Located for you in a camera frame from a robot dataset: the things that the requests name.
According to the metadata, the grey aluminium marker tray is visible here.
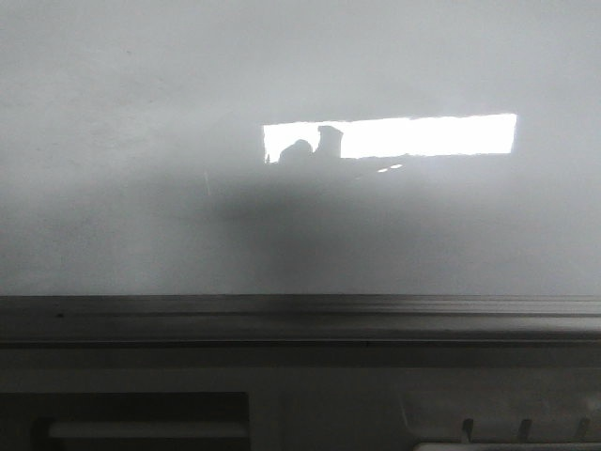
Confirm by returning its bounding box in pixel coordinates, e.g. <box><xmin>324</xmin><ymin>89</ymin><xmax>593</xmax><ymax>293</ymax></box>
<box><xmin>1</xmin><ymin>294</ymin><xmax>600</xmax><ymax>347</ymax></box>

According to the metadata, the white whiteboard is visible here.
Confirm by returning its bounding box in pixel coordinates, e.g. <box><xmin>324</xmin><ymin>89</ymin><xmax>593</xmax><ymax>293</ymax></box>
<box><xmin>1</xmin><ymin>1</ymin><xmax>600</xmax><ymax>295</ymax></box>

